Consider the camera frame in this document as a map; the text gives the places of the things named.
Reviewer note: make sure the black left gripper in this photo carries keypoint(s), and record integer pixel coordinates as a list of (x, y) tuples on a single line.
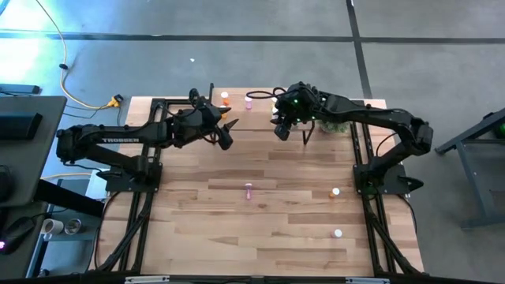
[(201, 122)]

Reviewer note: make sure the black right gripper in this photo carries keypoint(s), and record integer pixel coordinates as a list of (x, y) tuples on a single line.
[(298, 106)]

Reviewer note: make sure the orange medicine bottle white cap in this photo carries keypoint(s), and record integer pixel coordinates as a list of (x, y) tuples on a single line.
[(224, 115), (335, 191), (224, 95)]

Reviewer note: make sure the pink medicine bottle white cap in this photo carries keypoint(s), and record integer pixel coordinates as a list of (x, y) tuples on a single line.
[(337, 232), (248, 99), (248, 192)]

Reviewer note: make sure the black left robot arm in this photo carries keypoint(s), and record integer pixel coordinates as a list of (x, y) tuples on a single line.
[(98, 136)]

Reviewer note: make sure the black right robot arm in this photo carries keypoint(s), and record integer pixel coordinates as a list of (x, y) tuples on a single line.
[(375, 114)]

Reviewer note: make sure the green succulent in patterned pot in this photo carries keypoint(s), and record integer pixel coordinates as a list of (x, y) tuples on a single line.
[(335, 127)]

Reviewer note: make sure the black beam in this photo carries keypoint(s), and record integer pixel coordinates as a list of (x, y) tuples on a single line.
[(71, 199)]

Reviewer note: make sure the silver aluminium extrusion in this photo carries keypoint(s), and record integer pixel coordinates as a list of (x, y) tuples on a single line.
[(367, 280), (146, 279)]

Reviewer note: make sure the shiny metal cup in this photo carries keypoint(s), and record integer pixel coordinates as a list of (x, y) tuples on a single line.
[(73, 226)]

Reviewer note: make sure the dark metal cart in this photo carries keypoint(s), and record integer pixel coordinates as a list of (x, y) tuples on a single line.
[(475, 181)]

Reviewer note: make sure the white paper cup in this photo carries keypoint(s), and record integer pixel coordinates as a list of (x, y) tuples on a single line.
[(52, 226)]

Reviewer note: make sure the black box device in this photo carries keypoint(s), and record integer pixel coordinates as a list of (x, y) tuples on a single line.
[(19, 125)]

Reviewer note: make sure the green ball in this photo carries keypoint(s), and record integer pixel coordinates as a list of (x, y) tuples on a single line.
[(502, 130)]

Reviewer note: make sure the dark grey flat device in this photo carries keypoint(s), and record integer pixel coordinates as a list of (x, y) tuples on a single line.
[(19, 88)]

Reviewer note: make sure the black computer mouse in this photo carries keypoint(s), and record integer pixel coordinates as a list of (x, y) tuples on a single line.
[(19, 230)]

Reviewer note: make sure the grey low desk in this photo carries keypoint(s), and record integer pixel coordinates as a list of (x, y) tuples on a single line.
[(23, 264)]

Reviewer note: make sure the wooden shelf with black frame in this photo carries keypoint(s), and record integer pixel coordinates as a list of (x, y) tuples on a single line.
[(252, 122)]

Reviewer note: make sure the black metal rig frame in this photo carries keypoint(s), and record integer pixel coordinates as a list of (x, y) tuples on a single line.
[(157, 103)]

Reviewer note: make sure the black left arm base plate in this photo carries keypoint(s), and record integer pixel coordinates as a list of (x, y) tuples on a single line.
[(130, 186)]

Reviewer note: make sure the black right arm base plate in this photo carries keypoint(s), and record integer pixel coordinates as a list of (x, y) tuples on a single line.
[(396, 186)]

